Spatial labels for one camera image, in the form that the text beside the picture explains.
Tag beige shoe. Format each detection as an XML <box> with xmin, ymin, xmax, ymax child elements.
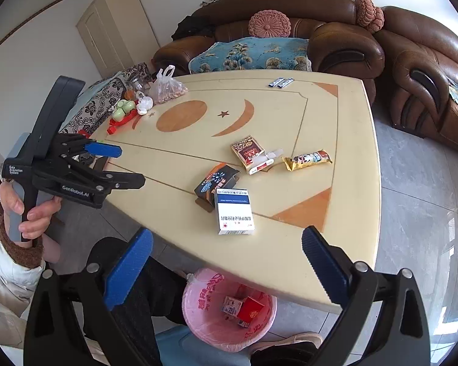
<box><xmin>251</xmin><ymin>332</ymin><xmax>324</xmax><ymax>355</ymax></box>

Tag round pink crochet cushion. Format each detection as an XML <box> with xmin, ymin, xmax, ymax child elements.
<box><xmin>248</xmin><ymin>11</ymin><xmax>292</xmax><ymax>39</ymax></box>

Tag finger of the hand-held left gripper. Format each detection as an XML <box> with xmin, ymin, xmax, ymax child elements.
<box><xmin>66</xmin><ymin>162</ymin><xmax>146</xmax><ymax>194</ymax></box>
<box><xmin>53</xmin><ymin>133</ymin><xmax>123</xmax><ymax>161</ymax></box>

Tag clear plastic bag of peanuts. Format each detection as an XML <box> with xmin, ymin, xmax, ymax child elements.
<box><xmin>149</xmin><ymin>65</ymin><xmax>188</xmax><ymax>105</ymax></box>

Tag small knotted white bag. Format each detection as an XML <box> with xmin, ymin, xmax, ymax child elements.
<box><xmin>136</xmin><ymin>92</ymin><xmax>154</xmax><ymax>116</ymax></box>

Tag white medicine box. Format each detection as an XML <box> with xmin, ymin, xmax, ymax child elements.
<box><xmin>214</xmin><ymin>190</ymin><xmax>256</xmax><ymax>236</ymax></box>

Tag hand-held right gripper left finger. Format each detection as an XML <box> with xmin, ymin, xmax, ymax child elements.
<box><xmin>23</xmin><ymin>228</ymin><xmax>154</xmax><ymax>366</ymax></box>

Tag blue floral cushion cover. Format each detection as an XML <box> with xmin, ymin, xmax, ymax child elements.
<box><xmin>188</xmin><ymin>36</ymin><xmax>313</xmax><ymax>74</ymax></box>

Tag black clothing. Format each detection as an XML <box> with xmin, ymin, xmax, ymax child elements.
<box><xmin>172</xmin><ymin>15</ymin><xmax>216</xmax><ymax>41</ymax></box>

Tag person's left hand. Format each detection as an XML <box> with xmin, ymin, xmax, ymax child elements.
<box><xmin>0</xmin><ymin>181</ymin><xmax>62</xmax><ymax>242</ymax></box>

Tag person's leg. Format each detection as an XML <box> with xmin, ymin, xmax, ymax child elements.
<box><xmin>85</xmin><ymin>236</ymin><xmax>189</xmax><ymax>366</ymax></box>
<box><xmin>250</xmin><ymin>341</ymin><xmax>329</xmax><ymax>366</ymax></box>

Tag brown cigarette pack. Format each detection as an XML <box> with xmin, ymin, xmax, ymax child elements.
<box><xmin>230</xmin><ymin>135</ymin><xmax>267</xmax><ymax>164</ymax></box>

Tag person's left leg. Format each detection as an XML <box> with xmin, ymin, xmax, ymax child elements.
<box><xmin>85</xmin><ymin>236</ymin><xmax>189</xmax><ymax>366</ymax></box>

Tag brown leather armchair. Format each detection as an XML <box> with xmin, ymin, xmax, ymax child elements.
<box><xmin>374</xmin><ymin>5</ymin><xmax>458</xmax><ymax>149</ymax></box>

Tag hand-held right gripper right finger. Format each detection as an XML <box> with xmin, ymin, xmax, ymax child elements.
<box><xmin>301</xmin><ymin>226</ymin><xmax>431</xmax><ymax>366</ymax></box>

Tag cream wooden coffee table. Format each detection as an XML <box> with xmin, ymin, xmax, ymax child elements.
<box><xmin>59</xmin><ymin>72</ymin><xmax>382</xmax><ymax>315</ymax></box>

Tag red tray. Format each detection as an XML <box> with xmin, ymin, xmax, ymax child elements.
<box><xmin>107</xmin><ymin>103</ymin><xmax>144</xmax><ymax>135</ymax></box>

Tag black patterned box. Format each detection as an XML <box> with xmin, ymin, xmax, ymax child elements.
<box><xmin>194</xmin><ymin>163</ymin><xmax>240</xmax><ymax>212</ymax></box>

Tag folded pink crochet cushion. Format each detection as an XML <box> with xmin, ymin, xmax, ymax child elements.
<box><xmin>354</xmin><ymin>0</ymin><xmax>384</xmax><ymax>33</ymax></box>

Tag yellow snack wrapper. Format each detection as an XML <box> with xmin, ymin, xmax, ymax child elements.
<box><xmin>282</xmin><ymin>149</ymin><xmax>333</xmax><ymax>172</ymax></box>

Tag pink trash bin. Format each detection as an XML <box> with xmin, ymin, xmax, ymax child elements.
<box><xmin>181</xmin><ymin>267</ymin><xmax>278</xmax><ymax>353</ymax></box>

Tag cream wardrobe cabinet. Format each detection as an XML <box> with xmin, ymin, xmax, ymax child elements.
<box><xmin>75</xmin><ymin>0</ymin><xmax>161</xmax><ymax>81</ymax></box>

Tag person's left forearm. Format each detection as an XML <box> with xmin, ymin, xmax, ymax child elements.
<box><xmin>0</xmin><ymin>219</ymin><xmax>46</xmax><ymax>328</ymax></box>

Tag white red tube packet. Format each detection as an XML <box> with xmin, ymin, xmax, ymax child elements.
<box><xmin>246</xmin><ymin>148</ymin><xmax>287</xmax><ymax>176</ymax></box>

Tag brown leather sofa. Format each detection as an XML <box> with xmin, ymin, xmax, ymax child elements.
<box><xmin>153</xmin><ymin>0</ymin><xmax>386</xmax><ymax>105</ymax></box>

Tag person's right leg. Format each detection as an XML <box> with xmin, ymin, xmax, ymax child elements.
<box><xmin>250</xmin><ymin>341</ymin><xmax>329</xmax><ymax>366</ymax></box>

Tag white milk carton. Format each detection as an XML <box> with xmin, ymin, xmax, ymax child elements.
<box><xmin>220</xmin><ymin>295</ymin><xmax>245</xmax><ymax>317</ymax></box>

